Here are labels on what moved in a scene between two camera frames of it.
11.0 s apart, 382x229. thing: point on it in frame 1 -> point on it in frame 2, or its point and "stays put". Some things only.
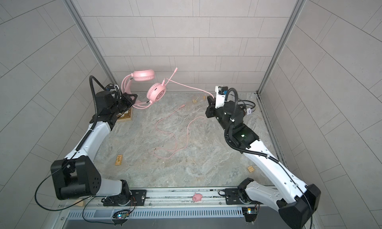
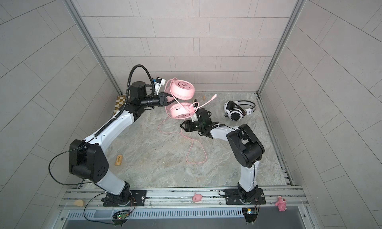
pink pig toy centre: (197, 197) stays put
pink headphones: (155, 92) -> (182, 90)
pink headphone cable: (172, 134) -> (191, 143)
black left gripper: (125, 98) -> (161, 96)
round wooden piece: (80, 204) stays put
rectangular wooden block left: (119, 160) stays put
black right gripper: (212, 107) -> (189, 124)
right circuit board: (250, 213) stays put
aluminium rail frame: (168, 203) stays put
